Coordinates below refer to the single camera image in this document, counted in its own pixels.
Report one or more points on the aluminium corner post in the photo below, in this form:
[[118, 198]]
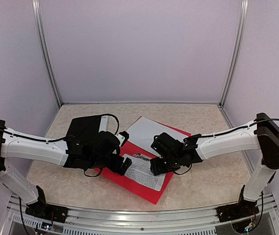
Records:
[[45, 53], [235, 52]]

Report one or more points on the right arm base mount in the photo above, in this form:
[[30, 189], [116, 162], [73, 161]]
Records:
[[240, 209]]

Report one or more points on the right aluminium corner post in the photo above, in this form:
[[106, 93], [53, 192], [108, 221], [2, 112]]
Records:
[[235, 52]]

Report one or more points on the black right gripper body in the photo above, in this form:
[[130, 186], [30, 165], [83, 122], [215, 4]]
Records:
[[170, 165]]

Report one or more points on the printed sheet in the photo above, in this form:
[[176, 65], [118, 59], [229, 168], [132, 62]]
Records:
[[140, 172]]

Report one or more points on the left aluminium corner post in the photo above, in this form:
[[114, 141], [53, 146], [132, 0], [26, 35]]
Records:
[[45, 53]]

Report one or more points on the white paper sheet underneath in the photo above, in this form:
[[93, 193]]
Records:
[[143, 131]]

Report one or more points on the front aluminium frame rail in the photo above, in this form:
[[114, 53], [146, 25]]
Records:
[[83, 221]]

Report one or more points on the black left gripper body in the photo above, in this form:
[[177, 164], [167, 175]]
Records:
[[102, 162]]

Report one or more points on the red plastic folder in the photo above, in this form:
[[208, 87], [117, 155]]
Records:
[[148, 194]]

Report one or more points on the black clip folder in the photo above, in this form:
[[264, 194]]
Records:
[[84, 132]]

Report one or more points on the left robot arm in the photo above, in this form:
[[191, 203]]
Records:
[[14, 144]]

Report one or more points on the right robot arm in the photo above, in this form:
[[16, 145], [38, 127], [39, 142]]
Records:
[[260, 134]]

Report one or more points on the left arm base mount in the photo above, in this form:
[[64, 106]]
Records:
[[42, 209]]

